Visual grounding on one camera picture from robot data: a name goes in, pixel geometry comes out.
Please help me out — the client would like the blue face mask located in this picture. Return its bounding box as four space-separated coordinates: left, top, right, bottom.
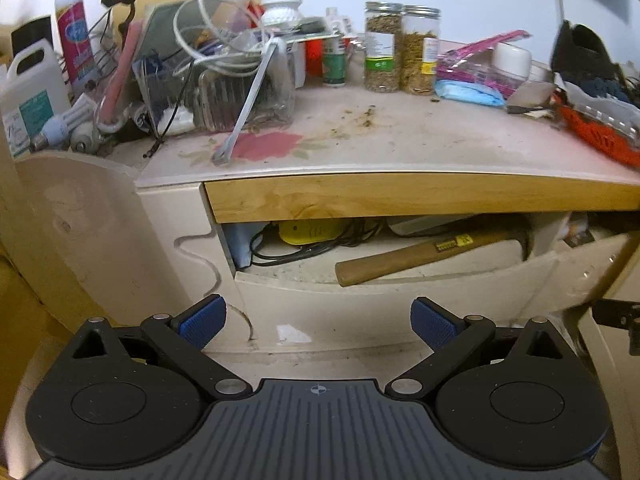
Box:
434 79 506 107

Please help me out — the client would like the white jug with teal label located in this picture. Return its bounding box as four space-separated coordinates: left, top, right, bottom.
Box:
1 39 70 158

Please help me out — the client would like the black cable bundle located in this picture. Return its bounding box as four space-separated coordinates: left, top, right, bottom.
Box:
248 219 386 267

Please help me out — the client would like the yellow-label clear jar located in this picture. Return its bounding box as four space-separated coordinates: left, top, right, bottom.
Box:
400 4 440 96

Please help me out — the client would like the white wooden drawer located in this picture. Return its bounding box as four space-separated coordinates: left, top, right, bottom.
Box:
235 233 639 352

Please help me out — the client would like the white flat cable strip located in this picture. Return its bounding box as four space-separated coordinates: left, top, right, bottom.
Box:
213 38 278 166

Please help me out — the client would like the white coiled cable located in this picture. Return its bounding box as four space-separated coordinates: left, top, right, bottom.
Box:
171 0 274 79

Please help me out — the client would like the pink white spray can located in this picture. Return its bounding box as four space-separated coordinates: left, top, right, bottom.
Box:
54 0 99 98

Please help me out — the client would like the grain-filled clear jar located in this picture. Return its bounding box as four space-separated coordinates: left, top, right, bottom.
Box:
364 1 402 93

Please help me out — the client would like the wooden handle hammer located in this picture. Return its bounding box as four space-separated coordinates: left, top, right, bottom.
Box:
334 226 530 287

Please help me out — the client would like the orange plastic basket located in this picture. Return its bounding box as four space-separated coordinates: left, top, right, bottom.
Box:
556 84 640 169

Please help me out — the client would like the black fabric item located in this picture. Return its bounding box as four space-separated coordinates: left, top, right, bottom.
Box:
550 21 631 103

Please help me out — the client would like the spiral fluorescent bulb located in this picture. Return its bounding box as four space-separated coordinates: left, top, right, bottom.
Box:
29 96 96 153

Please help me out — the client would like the clear plastic container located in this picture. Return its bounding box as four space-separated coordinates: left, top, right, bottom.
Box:
132 0 295 137

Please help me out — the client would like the yellow plastic device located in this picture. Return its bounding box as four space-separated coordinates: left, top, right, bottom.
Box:
278 219 349 246

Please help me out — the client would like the white cream jar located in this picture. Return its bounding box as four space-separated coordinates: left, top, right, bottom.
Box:
491 42 532 80

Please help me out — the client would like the green label bottle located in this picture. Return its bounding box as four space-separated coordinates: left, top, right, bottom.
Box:
322 8 346 87

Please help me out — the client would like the pink clear plastic package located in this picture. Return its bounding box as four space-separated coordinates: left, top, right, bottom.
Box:
436 29 530 98

